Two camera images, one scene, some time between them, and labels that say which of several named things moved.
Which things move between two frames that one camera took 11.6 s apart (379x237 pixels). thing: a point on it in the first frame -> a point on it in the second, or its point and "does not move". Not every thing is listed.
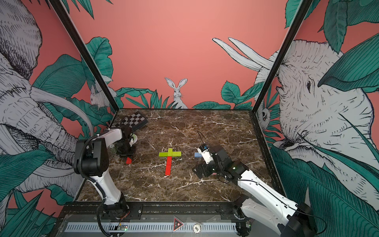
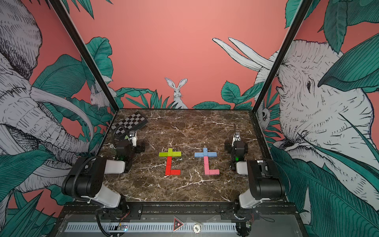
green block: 176,153 does not move
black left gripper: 125,155 -> 138,149
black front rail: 153,212 does not move
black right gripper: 200,174 -> 229,146
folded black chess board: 134,121 does not move
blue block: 197,154 does not move
